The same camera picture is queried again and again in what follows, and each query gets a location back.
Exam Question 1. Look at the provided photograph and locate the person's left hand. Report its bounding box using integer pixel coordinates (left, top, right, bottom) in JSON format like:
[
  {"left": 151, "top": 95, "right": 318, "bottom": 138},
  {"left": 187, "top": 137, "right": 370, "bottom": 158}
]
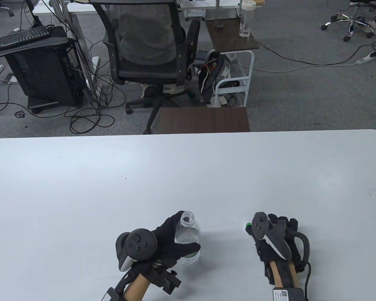
[{"left": 131, "top": 211, "right": 201, "bottom": 276}]

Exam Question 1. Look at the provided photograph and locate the person's right hand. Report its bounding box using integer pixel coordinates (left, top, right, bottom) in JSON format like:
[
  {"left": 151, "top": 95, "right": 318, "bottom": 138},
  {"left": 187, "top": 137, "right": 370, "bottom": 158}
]
[{"left": 245, "top": 214, "right": 302, "bottom": 274}]

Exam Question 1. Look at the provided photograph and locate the clear plastic bottle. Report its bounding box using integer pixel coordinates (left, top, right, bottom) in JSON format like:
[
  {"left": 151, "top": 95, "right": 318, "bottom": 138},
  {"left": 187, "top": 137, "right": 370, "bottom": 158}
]
[{"left": 174, "top": 211, "right": 202, "bottom": 266}]

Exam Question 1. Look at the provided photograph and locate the person's right forearm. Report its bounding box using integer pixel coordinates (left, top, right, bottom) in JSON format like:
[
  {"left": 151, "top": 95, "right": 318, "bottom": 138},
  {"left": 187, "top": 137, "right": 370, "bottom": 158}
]
[{"left": 267, "top": 260, "right": 301, "bottom": 289}]

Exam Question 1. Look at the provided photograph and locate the person's left forearm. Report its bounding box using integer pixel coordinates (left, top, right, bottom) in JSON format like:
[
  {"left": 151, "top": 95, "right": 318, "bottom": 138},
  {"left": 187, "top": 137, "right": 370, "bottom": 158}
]
[{"left": 123, "top": 272, "right": 151, "bottom": 301}]

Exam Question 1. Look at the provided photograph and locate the black right hand controller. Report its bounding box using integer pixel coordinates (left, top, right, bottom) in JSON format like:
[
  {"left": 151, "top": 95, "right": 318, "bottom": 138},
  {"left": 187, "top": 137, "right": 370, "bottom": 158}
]
[{"left": 252, "top": 212, "right": 311, "bottom": 271}]

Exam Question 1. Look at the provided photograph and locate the black hand controller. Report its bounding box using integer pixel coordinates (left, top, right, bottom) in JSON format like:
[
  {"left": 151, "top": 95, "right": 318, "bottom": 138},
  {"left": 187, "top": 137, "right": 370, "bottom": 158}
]
[
  {"left": 252, "top": 212, "right": 311, "bottom": 271},
  {"left": 115, "top": 229, "right": 159, "bottom": 272}
]

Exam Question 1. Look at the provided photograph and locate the black left hand controller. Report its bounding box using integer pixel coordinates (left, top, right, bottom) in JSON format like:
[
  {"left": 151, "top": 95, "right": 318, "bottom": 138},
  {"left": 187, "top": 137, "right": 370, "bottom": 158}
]
[{"left": 115, "top": 229, "right": 159, "bottom": 272}]

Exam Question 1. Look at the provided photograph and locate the dark wood table top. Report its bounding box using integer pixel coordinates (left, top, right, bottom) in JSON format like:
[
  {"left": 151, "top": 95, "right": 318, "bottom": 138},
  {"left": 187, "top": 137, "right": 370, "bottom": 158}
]
[{"left": 155, "top": 107, "right": 251, "bottom": 133}]

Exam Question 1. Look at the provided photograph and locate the black bag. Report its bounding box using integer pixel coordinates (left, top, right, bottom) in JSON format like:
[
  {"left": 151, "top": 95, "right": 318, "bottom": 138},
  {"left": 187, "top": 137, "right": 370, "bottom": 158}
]
[{"left": 196, "top": 53, "right": 234, "bottom": 105}]

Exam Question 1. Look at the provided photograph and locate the black mesh office chair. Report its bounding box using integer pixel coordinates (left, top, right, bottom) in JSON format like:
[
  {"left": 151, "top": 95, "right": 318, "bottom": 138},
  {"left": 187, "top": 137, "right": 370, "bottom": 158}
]
[{"left": 90, "top": 0, "right": 201, "bottom": 135}]

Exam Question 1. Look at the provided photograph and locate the white power strip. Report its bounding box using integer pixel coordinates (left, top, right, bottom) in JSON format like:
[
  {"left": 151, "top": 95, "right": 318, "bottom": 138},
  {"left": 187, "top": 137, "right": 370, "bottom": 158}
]
[{"left": 357, "top": 50, "right": 376, "bottom": 65}]

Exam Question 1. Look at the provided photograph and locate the tall clear water bottle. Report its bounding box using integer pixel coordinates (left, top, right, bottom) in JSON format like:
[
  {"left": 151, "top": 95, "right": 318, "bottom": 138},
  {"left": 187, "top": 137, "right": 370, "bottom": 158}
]
[{"left": 239, "top": 0, "right": 256, "bottom": 38}]

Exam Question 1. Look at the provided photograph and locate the black computer tower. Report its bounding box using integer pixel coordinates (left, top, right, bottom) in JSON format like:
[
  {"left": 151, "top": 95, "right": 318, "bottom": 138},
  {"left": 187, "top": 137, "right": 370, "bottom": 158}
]
[{"left": 4, "top": 26, "right": 83, "bottom": 109}]

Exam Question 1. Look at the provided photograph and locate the chrome chair base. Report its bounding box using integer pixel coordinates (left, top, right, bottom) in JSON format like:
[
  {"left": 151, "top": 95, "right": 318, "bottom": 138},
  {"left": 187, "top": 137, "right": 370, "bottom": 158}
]
[{"left": 321, "top": 12, "right": 376, "bottom": 42}]

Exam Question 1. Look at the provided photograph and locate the white desk with metal pole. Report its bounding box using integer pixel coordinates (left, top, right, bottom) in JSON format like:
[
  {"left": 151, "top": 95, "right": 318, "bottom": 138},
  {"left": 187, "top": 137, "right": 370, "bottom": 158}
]
[{"left": 175, "top": 0, "right": 242, "bottom": 22}]

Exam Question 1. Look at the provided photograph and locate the black keyboard shelf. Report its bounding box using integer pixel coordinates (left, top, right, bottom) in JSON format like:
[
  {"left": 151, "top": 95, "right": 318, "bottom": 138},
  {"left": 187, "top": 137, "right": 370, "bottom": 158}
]
[{"left": 0, "top": 35, "right": 70, "bottom": 62}]

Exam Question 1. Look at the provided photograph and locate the black keyboard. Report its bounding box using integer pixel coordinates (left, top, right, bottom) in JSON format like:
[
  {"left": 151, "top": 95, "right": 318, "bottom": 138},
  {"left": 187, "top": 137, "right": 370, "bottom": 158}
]
[{"left": 0, "top": 26, "right": 51, "bottom": 52}]

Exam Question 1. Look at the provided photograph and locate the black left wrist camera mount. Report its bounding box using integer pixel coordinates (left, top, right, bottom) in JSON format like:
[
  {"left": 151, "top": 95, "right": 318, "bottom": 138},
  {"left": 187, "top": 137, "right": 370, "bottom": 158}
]
[{"left": 149, "top": 266, "right": 181, "bottom": 295}]

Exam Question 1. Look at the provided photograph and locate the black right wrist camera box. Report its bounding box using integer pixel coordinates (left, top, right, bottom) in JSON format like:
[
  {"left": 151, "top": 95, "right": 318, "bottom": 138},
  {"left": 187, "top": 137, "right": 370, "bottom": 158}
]
[{"left": 272, "top": 287, "right": 305, "bottom": 301}]

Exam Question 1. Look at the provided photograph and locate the tangle of black floor cables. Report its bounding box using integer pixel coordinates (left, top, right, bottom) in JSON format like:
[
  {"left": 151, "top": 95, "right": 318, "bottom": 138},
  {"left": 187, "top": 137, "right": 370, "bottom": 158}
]
[{"left": 0, "top": 71, "right": 126, "bottom": 134}]

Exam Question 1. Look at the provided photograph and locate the long floor cable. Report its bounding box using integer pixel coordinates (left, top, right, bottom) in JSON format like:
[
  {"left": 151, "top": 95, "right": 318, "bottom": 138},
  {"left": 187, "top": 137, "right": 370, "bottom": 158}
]
[{"left": 257, "top": 40, "right": 376, "bottom": 67}]

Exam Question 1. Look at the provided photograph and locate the dark wood white-frame side table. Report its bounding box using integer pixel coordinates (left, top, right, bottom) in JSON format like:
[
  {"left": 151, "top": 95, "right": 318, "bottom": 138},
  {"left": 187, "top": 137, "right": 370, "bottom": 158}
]
[{"left": 204, "top": 17, "right": 260, "bottom": 108}]

